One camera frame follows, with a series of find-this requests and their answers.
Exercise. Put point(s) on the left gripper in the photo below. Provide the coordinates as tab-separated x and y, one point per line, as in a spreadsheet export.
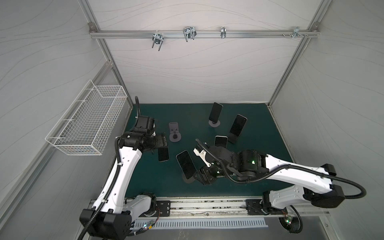
161	141

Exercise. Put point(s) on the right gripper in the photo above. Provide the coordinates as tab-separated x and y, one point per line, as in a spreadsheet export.
205	173

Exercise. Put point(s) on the teal phone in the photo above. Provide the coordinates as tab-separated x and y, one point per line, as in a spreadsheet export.
187	165

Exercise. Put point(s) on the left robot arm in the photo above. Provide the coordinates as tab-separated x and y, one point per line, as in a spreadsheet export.
110	217

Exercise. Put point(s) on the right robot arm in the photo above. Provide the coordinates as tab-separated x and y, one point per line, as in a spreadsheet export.
307	184

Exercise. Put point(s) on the front left round stand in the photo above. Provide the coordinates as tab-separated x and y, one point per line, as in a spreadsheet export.
188	181

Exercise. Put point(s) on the round stand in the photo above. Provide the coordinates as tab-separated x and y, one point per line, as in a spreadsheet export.
214	124
175	135
188	181

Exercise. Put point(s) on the back left round stand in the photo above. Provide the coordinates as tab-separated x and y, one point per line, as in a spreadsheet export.
175	135

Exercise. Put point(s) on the white centre phone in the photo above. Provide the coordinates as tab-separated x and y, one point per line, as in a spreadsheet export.
221	141

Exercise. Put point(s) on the dark angular stand right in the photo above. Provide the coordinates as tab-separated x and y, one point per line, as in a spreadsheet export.
232	138

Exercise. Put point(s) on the back centre round stand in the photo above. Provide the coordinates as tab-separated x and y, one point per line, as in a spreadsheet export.
214	124

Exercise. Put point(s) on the purple phone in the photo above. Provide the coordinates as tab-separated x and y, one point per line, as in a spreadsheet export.
238	125

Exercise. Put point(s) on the green table mat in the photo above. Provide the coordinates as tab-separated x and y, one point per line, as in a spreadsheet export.
165	179

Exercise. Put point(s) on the left metal clamp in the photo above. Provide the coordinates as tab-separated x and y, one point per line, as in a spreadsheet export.
157	39

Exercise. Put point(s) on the metal clamp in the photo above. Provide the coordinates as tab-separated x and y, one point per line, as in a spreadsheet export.
223	32
296	34
189	33
157	39

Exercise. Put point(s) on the right metal clamp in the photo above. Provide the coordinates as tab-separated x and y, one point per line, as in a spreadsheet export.
296	34

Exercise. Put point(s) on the aluminium crossbar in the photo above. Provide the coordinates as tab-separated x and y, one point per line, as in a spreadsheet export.
201	34

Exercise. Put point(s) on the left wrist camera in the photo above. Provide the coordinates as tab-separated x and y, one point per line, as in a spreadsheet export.
145	123

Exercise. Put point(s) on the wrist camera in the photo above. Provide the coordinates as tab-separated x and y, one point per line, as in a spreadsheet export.
145	123
202	154

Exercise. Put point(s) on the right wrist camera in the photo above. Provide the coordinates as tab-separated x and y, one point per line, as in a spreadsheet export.
202	154

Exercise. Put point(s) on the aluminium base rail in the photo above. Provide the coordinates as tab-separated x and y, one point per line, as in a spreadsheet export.
226	207

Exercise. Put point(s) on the white wire basket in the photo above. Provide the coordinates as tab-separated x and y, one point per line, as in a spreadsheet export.
85	127

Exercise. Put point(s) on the white slotted cable duct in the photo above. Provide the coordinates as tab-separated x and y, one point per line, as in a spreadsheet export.
214	223

